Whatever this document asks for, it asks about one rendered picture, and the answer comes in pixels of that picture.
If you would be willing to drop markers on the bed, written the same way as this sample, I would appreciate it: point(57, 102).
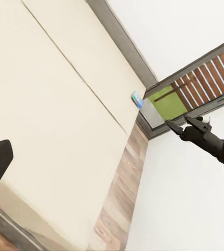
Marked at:
point(68, 69)

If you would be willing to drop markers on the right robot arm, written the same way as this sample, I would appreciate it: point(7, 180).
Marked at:
point(199, 128)

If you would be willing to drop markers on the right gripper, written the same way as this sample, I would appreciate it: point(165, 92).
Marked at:
point(200, 132)

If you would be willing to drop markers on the door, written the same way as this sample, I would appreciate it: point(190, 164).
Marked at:
point(193, 91)

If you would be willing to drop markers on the board game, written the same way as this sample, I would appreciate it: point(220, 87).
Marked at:
point(137, 99)

